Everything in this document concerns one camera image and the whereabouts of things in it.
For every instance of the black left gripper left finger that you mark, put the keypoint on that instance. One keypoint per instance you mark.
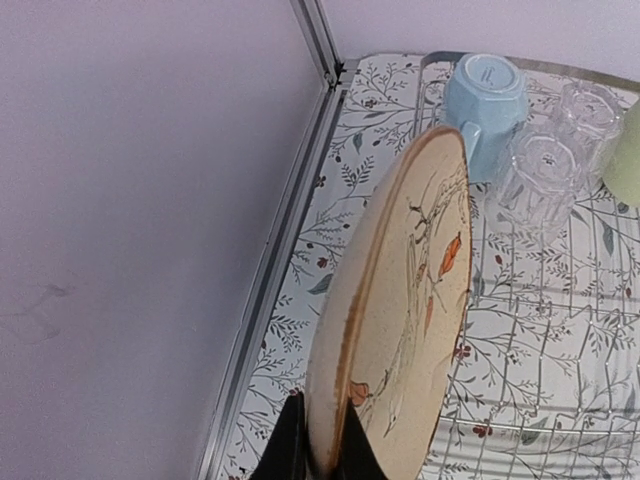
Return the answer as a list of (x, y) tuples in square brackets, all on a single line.
[(284, 457)]

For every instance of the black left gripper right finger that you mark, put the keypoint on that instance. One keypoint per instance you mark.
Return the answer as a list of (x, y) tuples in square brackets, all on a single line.
[(357, 460)]

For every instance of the cream bird pattern plate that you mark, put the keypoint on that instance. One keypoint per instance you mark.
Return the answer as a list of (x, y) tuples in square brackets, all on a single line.
[(387, 331)]

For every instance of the clear drinking glass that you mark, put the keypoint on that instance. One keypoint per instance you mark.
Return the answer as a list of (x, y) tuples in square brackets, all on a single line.
[(590, 114), (536, 183)]

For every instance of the pale green mug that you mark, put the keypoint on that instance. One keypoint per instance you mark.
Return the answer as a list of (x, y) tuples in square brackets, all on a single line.
[(622, 174)]

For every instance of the light blue ceramic mug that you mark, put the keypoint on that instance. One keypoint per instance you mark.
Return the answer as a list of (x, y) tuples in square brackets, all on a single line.
[(486, 100)]

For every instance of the wire dish rack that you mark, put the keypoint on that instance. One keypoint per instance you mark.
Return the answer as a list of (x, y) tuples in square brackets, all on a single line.
[(545, 376)]

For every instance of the left aluminium frame post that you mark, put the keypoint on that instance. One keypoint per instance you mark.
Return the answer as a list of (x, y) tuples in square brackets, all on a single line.
[(282, 237)]

